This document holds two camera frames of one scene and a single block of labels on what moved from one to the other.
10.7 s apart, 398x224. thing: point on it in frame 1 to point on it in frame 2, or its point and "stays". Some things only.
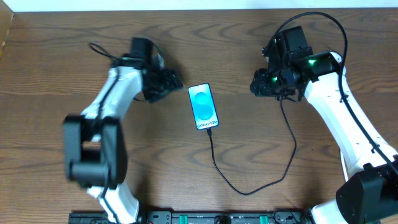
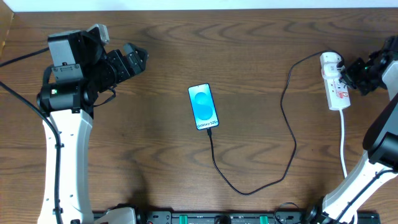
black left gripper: [165, 82] to [125, 64]
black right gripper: [259, 86] to [356, 75]
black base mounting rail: [201, 217] stays
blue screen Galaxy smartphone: [203, 106] stays
